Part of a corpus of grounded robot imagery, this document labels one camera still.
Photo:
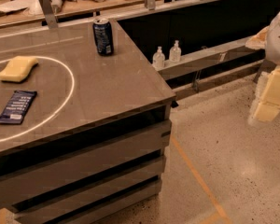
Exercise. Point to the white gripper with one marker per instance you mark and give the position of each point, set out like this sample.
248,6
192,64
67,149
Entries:
278,41

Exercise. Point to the blue pepsi can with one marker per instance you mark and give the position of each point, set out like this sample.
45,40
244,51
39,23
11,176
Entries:
103,37

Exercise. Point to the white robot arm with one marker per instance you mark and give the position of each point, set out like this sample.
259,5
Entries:
272,45

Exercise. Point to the right clear sanitizer bottle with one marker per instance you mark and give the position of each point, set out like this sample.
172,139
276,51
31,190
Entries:
175,52

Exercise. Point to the clear sanitizer bottle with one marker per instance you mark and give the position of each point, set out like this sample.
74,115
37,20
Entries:
175,52
158,58

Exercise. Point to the left clear sanitizer bottle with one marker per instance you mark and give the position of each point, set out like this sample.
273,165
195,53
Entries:
158,58

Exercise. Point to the grey slatted table base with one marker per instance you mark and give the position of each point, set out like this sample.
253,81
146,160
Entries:
82,165

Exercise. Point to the white paper sheet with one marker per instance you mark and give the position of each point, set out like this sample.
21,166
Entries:
15,5

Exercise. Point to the yellow sponge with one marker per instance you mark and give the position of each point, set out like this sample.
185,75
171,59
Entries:
18,68

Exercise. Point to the blue snack bar wrapper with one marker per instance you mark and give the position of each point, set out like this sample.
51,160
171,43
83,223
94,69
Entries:
17,107

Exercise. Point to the metal rail shelf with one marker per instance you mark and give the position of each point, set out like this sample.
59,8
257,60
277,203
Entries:
205,58

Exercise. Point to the left metal bracket post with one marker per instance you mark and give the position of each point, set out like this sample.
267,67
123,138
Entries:
48,13

